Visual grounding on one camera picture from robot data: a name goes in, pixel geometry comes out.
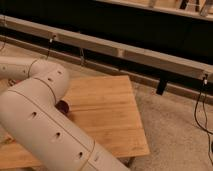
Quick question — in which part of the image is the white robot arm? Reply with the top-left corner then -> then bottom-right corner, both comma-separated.
0,56 -> 130,171

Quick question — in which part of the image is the wooden table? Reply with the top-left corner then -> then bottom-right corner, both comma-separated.
0,75 -> 150,170

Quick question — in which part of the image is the dark purple bowl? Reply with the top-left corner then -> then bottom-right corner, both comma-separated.
55,100 -> 70,115

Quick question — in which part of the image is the long wooden baseboard rail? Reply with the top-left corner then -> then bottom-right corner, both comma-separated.
0,14 -> 213,82

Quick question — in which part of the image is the black rail bracket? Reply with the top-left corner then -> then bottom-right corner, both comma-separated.
156,78 -> 168,95

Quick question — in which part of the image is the black cable left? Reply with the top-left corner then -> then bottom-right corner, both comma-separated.
44,34 -> 57,61

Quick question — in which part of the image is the black cable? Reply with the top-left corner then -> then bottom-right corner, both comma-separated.
44,34 -> 57,61
194,73 -> 213,161

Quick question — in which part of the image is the black cable right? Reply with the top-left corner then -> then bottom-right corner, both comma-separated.
194,73 -> 213,161

